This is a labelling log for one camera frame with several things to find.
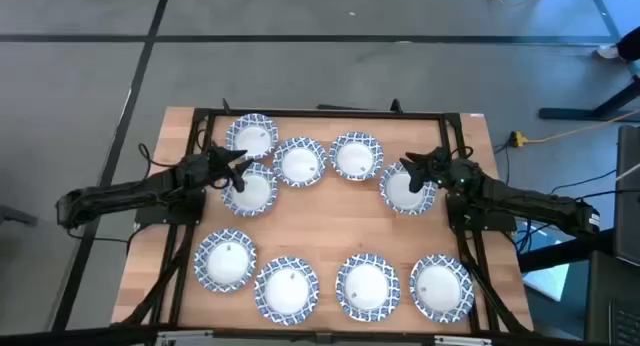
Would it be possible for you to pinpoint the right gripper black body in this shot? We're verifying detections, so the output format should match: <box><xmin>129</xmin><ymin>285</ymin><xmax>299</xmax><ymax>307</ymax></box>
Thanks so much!
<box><xmin>425</xmin><ymin>146</ymin><xmax>464</xmax><ymax>189</ymax></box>

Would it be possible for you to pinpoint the black desk foot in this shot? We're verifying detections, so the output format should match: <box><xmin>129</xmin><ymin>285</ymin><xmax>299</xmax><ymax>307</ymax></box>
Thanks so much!
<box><xmin>538</xmin><ymin>78</ymin><xmax>640</xmax><ymax>122</ymax></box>

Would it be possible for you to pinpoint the pale blue sheet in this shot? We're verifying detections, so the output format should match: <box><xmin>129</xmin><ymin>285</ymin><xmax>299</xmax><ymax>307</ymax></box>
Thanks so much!
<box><xmin>522</xmin><ymin>223</ymin><xmax>571</xmax><ymax>302</ymax></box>

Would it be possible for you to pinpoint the silver metal bracket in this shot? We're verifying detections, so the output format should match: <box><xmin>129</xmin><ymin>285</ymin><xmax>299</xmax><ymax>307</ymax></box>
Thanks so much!
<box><xmin>154</xmin><ymin>329</ymin><xmax>214</xmax><ymax>346</ymax></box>
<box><xmin>433</xmin><ymin>334</ymin><xmax>494</xmax><ymax>346</ymax></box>

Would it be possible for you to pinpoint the person's leg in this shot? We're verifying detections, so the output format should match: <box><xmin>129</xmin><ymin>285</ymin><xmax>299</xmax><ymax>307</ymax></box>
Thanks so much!
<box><xmin>617</xmin><ymin>25</ymin><xmax>640</xmax><ymax>63</ymax></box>

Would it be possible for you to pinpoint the white cable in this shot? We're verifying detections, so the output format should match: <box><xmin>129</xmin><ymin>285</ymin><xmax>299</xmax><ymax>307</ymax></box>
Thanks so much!
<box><xmin>614</xmin><ymin>161</ymin><xmax>640</xmax><ymax>183</ymax></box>

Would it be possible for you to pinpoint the dark monitor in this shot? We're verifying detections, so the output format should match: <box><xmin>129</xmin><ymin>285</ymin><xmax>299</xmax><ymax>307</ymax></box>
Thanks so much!
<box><xmin>612</xmin><ymin>124</ymin><xmax>640</xmax><ymax>267</ymax></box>

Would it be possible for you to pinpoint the orange floor cable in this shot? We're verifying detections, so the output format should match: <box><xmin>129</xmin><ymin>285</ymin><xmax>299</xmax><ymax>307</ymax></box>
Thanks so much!
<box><xmin>524</xmin><ymin>109</ymin><xmax>640</xmax><ymax>146</ymax></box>

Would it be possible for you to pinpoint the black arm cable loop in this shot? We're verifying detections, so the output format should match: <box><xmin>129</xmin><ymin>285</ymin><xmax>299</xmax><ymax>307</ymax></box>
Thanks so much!
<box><xmin>137</xmin><ymin>142</ymin><xmax>177</xmax><ymax>170</ymax></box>

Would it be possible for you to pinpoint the grey chair foot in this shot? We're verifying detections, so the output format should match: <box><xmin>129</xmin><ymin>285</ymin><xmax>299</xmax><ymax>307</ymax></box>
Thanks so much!
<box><xmin>0</xmin><ymin>204</ymin><xmax>39</xmax><ymax>228</ymax></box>

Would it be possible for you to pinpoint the black aluminium table frame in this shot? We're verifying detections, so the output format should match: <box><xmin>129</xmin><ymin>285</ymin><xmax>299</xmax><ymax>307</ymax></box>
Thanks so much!
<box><xmin>112</xmin><ymin>98</ymin><xmax>535</xmax><ymax>343</ymax></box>

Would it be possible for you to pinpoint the black desk leg bar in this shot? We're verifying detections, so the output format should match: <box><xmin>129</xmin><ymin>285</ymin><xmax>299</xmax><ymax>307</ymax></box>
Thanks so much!
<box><xmin>517</xmin><ymin>228</ymin><xmax>616</xmax><ymax>274</ymax></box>

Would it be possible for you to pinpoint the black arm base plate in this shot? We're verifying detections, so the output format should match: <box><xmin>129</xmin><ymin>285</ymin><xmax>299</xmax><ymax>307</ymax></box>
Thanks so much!
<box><xmin>446</xmin><ymin>191</ymin><xmax>517</xmax><ymax>233</ymax></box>
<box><xmin>134</xmin><ymin>188</ymin><xmax>207</xmax><ymax>226</ymax></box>

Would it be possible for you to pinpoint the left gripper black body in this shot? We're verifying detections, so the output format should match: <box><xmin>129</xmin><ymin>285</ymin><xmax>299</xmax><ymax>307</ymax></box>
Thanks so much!
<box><xmin>189</xmin><ymin>146</ymin><xmax>229</xmax><ymax>189</ymax></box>

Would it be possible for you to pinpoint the blue patterned white paper bowl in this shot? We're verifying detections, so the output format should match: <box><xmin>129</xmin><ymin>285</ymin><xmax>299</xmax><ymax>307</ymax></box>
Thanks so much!
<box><xmin>253</xmin><ymin>256</ymin><xmax>321</xmax><ymax>327</ymax></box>
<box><xmin>225</xmin><ymin>112</ymin><xmax>280</xmax><ymax>161</ymax></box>
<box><xmin>193</xmin><ymin>228</ymin><xmax>258</xmax><ymax>294</ymax></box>
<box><xmin>334</xmin><ymin>252</ymin><xmax>402</xmax><ymax>323</ymax></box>
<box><xmin>328</xmin><ymin>131</ymin><xmax>385</xmax><ymax>182</ymax></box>
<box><xmin>220</xmin><ymin>161</ymin><xmax>279</xmax><ymax>218</ymax></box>
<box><xmin>272</xmin><ymin>136</ymin><xmax>328</xmax><ymax>189</ymax></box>
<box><xmin>378</xmin><ymin>161</ymin><xmax>439</xmax><ymax>217</ymax></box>
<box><xmin>409</xmin><ymin>254</ymin><xmax>475</xmax><ymax>324</ymax></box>

